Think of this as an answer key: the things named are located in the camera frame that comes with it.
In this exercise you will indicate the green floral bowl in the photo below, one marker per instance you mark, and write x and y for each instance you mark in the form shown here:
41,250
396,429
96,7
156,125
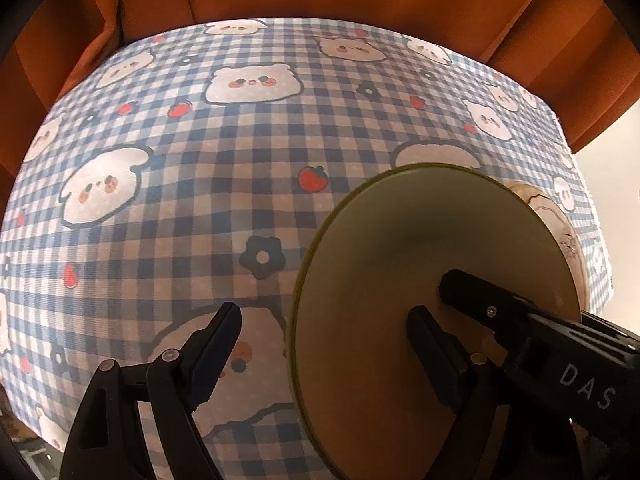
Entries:
360,390

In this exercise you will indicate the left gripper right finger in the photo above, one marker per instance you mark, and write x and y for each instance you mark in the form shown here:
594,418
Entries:
462,386

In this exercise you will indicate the blue checkered bear tablecloth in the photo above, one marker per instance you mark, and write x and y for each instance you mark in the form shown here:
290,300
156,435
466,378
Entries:
195,167

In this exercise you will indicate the white red-rimmed scalloped plate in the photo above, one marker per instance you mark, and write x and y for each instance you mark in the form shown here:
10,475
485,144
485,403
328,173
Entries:
563,232

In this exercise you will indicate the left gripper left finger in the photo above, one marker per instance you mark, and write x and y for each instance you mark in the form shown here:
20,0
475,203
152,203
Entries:
179,381

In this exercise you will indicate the orange curtain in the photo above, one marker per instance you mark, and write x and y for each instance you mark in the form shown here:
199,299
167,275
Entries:
581,56

